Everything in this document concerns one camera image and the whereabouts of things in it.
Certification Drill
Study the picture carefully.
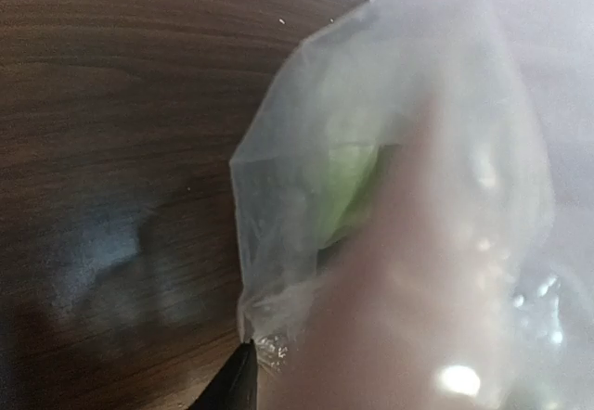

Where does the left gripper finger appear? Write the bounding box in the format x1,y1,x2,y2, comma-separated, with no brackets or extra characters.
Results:
187,340,258,410

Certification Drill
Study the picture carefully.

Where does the clear zip top bag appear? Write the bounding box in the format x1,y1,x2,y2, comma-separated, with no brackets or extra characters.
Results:
230,0,593,409

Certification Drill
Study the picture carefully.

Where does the pale green fake cabbage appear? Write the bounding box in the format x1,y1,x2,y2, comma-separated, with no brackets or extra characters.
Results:
316,143,395,248

